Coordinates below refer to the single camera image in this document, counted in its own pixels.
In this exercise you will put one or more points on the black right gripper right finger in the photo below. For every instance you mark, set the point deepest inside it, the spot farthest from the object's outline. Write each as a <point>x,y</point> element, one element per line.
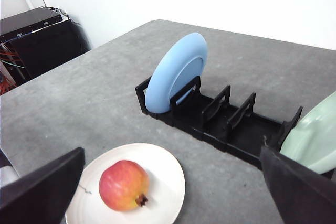
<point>301,195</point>

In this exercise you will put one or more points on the white plate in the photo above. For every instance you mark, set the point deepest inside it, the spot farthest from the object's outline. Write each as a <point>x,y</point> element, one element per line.
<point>166,190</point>

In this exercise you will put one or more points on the green plate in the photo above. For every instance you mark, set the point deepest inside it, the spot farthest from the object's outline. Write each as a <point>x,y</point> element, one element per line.
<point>312,140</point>

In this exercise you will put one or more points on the blue plate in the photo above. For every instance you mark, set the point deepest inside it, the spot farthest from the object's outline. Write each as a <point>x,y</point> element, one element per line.
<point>179,70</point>

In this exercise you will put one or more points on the black plastic dish rack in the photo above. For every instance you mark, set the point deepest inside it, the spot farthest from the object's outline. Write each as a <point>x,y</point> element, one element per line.
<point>224,123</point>

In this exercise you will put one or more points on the black equipment cabinet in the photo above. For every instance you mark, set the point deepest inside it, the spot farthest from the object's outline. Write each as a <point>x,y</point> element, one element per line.
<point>36,41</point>

